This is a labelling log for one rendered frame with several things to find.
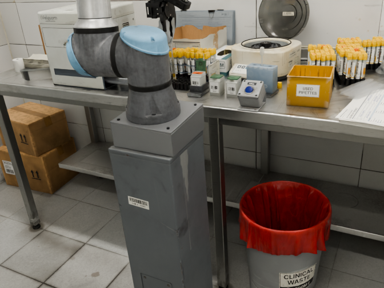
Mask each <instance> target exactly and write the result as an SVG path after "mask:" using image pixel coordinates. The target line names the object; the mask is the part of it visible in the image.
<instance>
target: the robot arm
mask: <svg viewBox="0 0 384 288"><path fill-rule="evenodd" d="M145 4H146V14H147V18H152V19H157V18H160V20H159V26H158V27H153V26H146V25H137V26H134V25H132V26H126V27H124V28H122V29H121V32H120V33H119V27H118V24H117V23H116V21H115V20H113V19H112V16H111V4H110V0H76V5H77V14H78V20H77V21H76V23H75V24H74V26H73V30H74V32H73V33H71V34H70V35H69V37H68V39H67V41H68V43H66V52H67V57H68V59H69V62H70V64H71V66H72V67H73V69H74V70H76V72H77V73H79V74H81V75H86V76H91V77H117V78H127V81H128V86H129V93H128V98H127V105H126V117H127V119H128V120H129V121H130V122H132V123H135V124H139V125H158V124H162V123H166V122H169V121H171V120H173V119H175V118H176V117H177V116H179V115H180V113H181V106H180V102H179V100H178V99H177V96H176V94H175V91H174V89H173V86H172V82H171V70H170V58H169V46H168V44H169V43H170V40H171V37H172V38H174V33H175V27H176V13H175V7H174V6H176V7H178V8H179V9H181V10H183V11H185V10H188V9H189V8H190V6H191V2H190V1H188V0H150V1H148V2H147V3H145ZM147 7H148V11H149V14H148V12H147Z"/></svg>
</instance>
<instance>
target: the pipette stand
mask: <svg viewBox="0 0 384 288"><path fill-rule="evenodd" d="M246 79H247V80H253V81H263V83H264V86H265V91H266V97H268V98H271V97H272V96H273V95H274V94H276V93H277V92H279V89H277V80H278V66H277V65H266V64H263V66H261V64H260V63H251V64H249V65H247V66H246Z"/></svg>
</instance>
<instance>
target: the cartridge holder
mask: <svg viewBox="0 0 384 288"><path fill-rule="evenodd" d="M189 88H190V91H189V92H188V93H187V96H188V97H201V96H203V95H204V94H206V93H207V92H208V91H209V90H210V88H209V86H208V82H206V83H205V84H203V85H202V86H192V85H190V86H189Z"/></svg>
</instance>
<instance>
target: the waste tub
mask: <svg viewBox="0 0 384 288"><path fill-rule="evenodd" d="M334 68H335V66H316V65H293V67H292V68H291V70H290V72H289V73H288V75H287V99H286V105H287V106H302V107H318V108H327V109H328V107H329V103H330V100H331V95H332V89H333V77H334Z"/></svg>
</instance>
